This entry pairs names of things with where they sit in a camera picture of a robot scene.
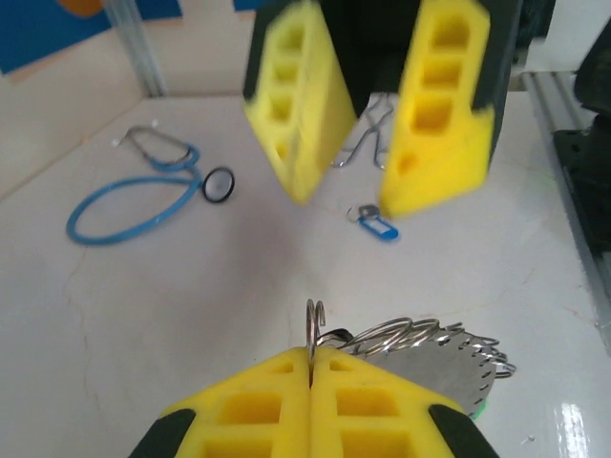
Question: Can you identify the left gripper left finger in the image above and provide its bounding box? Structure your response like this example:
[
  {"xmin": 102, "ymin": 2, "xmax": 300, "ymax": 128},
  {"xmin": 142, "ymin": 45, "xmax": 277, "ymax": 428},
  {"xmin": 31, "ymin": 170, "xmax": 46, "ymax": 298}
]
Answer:
[{"xmin": 128, "ymin": 345, "xmax": 314, "ymax": 458}]

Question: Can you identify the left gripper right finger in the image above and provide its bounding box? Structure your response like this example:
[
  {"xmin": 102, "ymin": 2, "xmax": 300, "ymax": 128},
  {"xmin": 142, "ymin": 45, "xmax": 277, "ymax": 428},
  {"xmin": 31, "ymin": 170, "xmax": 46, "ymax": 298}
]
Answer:
[{"xmin": 310, "ymin": 345, "xmax": 500, "ymax": 458}]

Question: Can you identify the metal keyring disc with keys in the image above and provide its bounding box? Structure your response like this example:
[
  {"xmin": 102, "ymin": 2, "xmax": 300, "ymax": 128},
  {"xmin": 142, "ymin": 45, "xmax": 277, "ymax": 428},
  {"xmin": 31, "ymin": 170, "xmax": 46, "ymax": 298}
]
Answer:
[{"xmin": 305, "ymin": 299, "xmax": 518, "ymax": 422}]

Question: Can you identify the key with blue tag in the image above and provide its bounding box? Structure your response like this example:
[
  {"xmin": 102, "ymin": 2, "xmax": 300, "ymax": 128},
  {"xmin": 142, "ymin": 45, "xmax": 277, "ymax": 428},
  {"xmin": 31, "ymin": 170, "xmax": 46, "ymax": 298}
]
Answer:
[{"xmin": 346, "ymin": 203, "xmax": 401, "ymax": 243}]

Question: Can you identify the blue stethoscope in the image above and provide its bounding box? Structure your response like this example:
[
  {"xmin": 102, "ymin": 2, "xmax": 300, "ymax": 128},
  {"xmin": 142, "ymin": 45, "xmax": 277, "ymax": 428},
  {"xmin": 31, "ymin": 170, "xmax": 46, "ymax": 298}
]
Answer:
[{"xmin": 65, "ymin": 124, "xmax": 237, "ymax": 247}]

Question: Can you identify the silver wire hook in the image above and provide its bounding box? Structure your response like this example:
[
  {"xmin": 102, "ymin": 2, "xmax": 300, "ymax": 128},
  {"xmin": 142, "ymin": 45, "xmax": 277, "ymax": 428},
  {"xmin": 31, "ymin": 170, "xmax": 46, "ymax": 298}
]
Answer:
[{"xmin": 330, "ymin": 92, "xmax": 397, "ymax": 170}]

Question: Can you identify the aluminium frame rail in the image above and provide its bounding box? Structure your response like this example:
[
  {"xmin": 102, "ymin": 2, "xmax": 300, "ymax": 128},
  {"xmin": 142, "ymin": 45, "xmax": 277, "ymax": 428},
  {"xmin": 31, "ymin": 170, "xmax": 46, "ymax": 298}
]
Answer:
[{"xmin": 519, "ymin": 70, "xmax": 611, "ymax": 335}]

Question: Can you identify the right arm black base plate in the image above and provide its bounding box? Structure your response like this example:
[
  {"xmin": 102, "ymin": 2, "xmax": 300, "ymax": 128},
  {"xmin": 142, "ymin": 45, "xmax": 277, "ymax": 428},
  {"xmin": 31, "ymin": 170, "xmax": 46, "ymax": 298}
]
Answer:
[{"xmin": 552, "ymin": 127, "xmax": 611, "ymax": 261}]

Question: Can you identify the aluminium frame post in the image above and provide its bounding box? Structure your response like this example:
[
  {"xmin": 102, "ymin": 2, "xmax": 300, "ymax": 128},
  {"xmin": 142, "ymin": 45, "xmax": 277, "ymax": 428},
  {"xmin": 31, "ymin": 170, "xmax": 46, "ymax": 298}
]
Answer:
[{"xmin": 105, "ymin": 0, "xmax": 167, "ymax": 98}]

